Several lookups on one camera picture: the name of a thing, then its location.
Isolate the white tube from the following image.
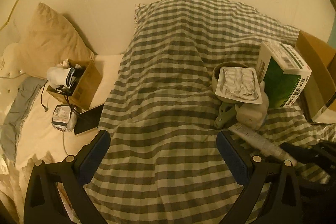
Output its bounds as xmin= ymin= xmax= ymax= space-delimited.
xmin=228 ymin=122 xmax=297 ymax=166

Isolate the silver foil blister pack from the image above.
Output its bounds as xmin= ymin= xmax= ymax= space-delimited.
xmin=215 ymin=67 xmax=263 ymax=105

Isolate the brown tape roll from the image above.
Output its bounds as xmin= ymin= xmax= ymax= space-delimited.
xmin=213 ymin=63 xmax=254 ymax=103

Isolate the green plastic clip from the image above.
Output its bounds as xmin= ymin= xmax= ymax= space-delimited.
xmin=214 ymin=102 xmax=237 ymax=130

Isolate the beige pillow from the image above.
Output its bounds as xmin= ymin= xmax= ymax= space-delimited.
xmin=17 ymin=3 xmax=94 ymax=79

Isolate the white plush toy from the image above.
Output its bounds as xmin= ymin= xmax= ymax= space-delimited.
xmin=235 ymin=81 xmax=269 ymax=131

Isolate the cream duvet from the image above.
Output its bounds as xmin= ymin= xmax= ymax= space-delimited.
xmin=0 ymin=43 xmax=124 ymax=224

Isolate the white packet with label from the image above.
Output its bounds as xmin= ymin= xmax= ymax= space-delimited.
xmin=51 ymin=105 xmax=77 ymax=132

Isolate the green white medicine box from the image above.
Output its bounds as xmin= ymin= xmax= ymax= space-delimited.
xmin=256 ymin=41 xmax=311 ymax=109

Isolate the black cable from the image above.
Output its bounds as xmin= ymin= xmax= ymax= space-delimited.
xmin=40 ymin=82 xmax=79 ymax=114

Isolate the large cardboard box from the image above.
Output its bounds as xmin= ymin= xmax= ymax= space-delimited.
xmin=295 ymin=31 xmax=335 ymax=124

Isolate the grey white checkered bedsheet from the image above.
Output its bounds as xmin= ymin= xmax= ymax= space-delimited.
xmin=71 ymin=0 xmax=336 ymax=224

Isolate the small cardboard box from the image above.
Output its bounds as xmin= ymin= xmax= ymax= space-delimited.
xmin=47 ymin=59 xmax=102 ymax=110

